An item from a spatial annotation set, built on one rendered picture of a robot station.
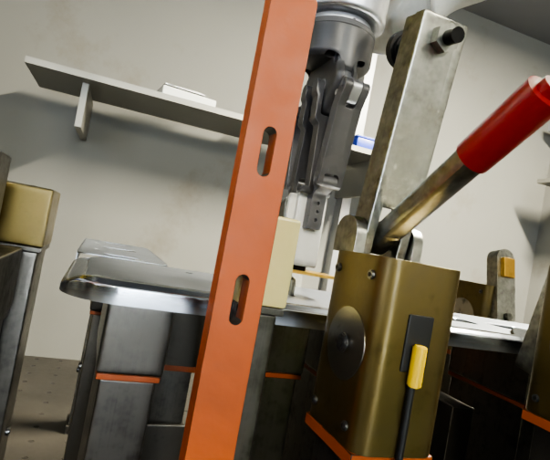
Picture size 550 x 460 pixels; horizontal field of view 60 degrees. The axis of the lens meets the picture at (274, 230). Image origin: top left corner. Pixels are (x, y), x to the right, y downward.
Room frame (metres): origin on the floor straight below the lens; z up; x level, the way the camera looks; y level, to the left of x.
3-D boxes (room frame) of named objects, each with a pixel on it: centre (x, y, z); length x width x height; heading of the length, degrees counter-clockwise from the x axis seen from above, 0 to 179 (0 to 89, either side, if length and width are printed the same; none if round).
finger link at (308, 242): (0.46, -0.03, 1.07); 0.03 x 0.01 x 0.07; 110
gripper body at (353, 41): (0.47, -0.03, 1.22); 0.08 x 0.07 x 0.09; 20
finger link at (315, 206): (0.44, -0.04, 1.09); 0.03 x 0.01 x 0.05; 20
